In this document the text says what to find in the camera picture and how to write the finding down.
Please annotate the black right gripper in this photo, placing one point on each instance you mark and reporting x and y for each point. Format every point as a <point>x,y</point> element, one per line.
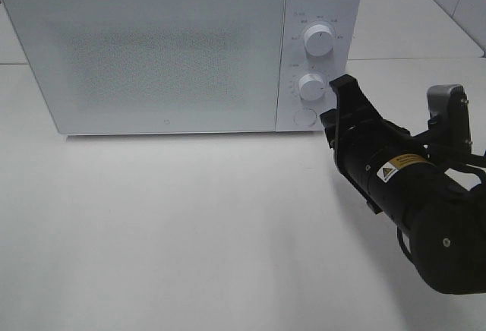
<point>381,160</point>

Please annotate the white timer knob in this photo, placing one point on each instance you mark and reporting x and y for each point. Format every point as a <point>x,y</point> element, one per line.
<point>311,87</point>

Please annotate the upper white power knob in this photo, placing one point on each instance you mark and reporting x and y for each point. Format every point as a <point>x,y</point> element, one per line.
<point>319,39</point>

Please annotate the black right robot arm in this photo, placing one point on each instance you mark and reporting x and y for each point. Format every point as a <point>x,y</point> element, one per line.
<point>447,241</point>

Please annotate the white microwave oven body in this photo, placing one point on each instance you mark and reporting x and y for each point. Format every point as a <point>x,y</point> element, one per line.
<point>319,4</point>

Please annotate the round white door button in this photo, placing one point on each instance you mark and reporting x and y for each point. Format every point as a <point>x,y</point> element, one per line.
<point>305,117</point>

